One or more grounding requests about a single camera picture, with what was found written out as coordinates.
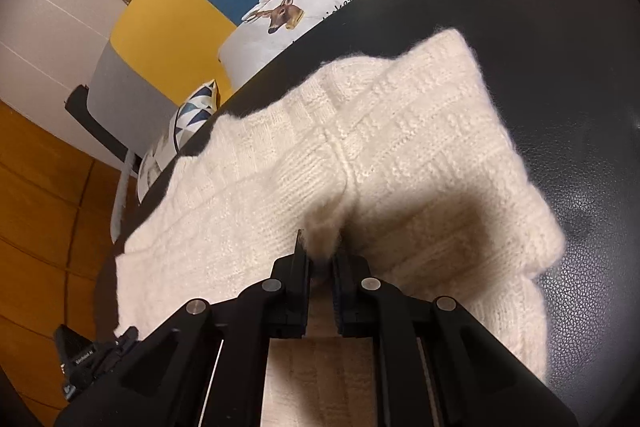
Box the grey yellow blue sofa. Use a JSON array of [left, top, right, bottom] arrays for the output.
[[89, 0, 438, 243]]

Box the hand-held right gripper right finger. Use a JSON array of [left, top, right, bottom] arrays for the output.
[[330, 252, 578, 427]]

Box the orange wooden wardrobe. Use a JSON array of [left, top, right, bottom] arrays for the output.
[[0, 99, 146, 408]]

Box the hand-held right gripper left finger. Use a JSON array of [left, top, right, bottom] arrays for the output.
[[52, 229, 311, 427]]

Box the black metal stand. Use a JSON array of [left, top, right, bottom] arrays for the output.
[[65, 84, 132, 168]]

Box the geometric print pillow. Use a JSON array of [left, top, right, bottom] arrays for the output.
[[137, 79, 223, 198]]

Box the white knit sweater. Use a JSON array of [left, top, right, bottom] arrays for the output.
[[114, 28, 568, 427]]

